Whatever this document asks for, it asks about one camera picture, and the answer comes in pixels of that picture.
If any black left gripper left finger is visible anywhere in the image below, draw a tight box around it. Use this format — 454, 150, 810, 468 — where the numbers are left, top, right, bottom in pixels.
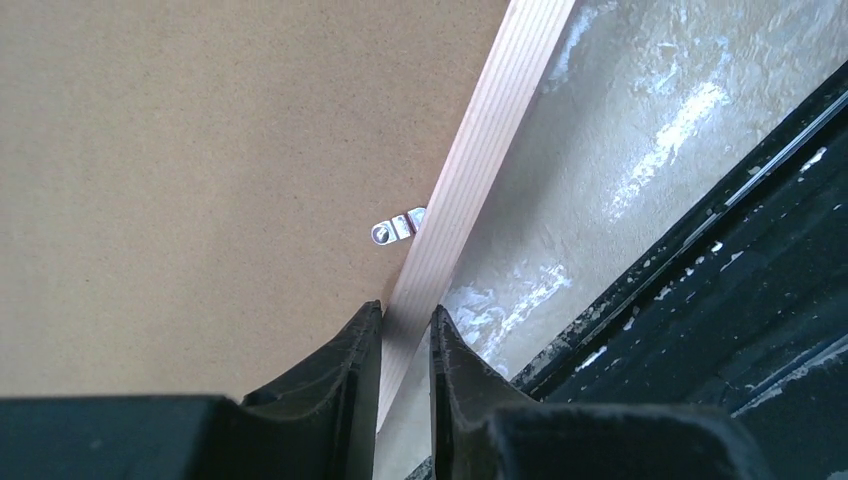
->
1, 301, 382, 479

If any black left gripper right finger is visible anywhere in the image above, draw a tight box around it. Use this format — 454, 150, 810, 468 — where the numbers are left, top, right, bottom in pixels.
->
430, 306, 773, 479

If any brown cardboard backing board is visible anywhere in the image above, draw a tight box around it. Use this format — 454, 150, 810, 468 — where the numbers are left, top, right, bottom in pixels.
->
1, 1, 507, 397

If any pink wooden picture frame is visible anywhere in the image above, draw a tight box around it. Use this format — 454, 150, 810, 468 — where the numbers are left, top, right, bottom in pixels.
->
377, 0, 574, 425

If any silver metal retaining clip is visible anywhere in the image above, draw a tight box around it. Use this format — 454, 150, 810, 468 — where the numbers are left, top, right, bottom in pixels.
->
370, 207, 427, 246

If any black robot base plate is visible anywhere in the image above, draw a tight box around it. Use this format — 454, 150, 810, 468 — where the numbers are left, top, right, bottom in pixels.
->
505, 67, 847, 479

